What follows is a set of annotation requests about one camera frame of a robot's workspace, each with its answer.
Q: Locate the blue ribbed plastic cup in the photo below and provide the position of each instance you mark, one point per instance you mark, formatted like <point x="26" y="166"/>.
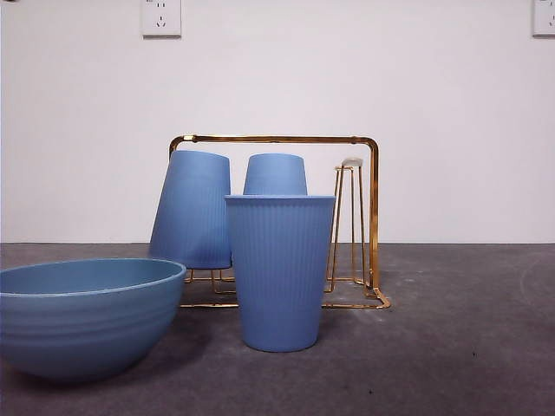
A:
<point x="282" y="273"/>
<point x="186" y="208"/>
<point x="275" y="175"/>

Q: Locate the blue ribbed bowl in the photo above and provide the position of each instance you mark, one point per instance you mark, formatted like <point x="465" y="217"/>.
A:
<point x="86" y="320"/>

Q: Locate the white wall socket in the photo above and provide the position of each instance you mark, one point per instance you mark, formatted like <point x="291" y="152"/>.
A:
<point x="161" y="27"/>
<point x="544" y="27"/>

